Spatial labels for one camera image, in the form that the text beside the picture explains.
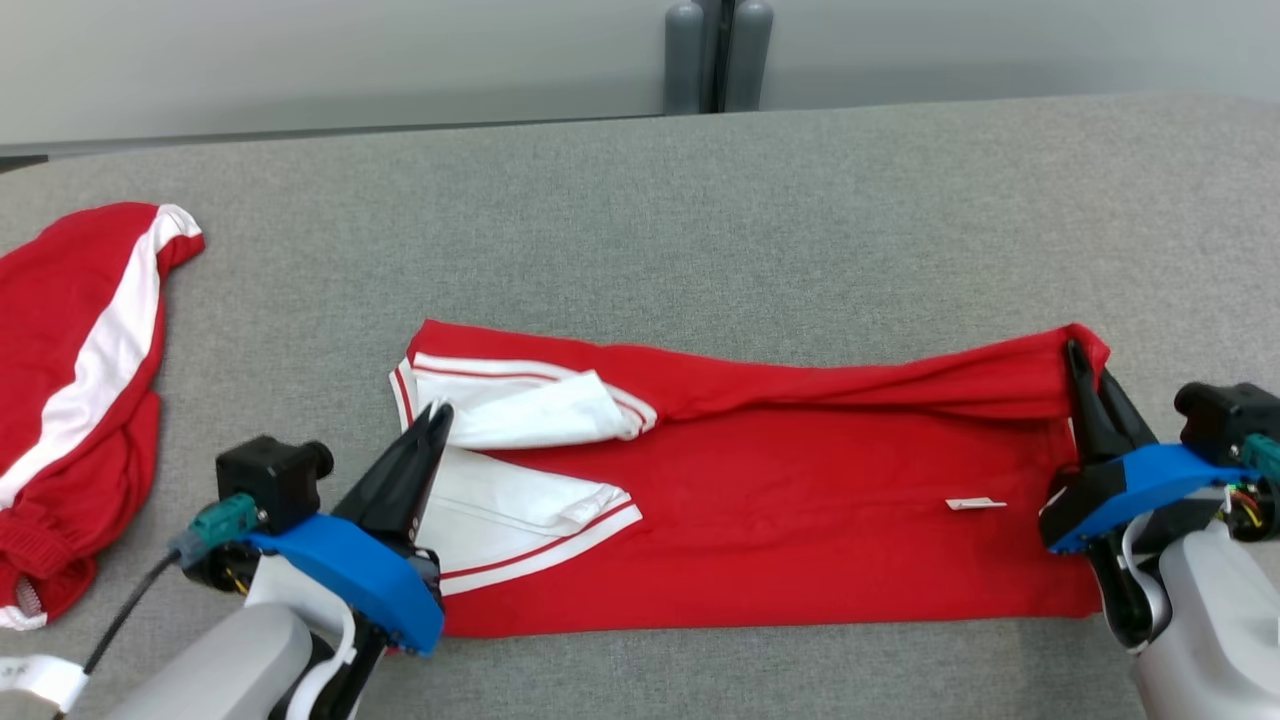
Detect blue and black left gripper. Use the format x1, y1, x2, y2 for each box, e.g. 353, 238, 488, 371
244, 403, 456, 659

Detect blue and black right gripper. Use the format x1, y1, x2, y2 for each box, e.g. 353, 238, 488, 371
1039, 339, 1252, 556

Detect red jersey with white sleeves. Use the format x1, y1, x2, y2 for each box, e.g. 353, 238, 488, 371
389, 319, 1112, 640

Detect red shorts with white stripe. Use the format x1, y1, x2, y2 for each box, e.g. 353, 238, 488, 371
0, 203, 207, 632

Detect right gripper coloured wires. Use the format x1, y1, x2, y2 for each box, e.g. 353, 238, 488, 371
1221, 481, 1268, 532

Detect white cable label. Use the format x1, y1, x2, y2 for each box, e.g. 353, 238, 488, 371
0, 654, 90, 714

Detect grey partition post double foot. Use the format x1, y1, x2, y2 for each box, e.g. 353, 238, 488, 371
663, 0, 776, 116

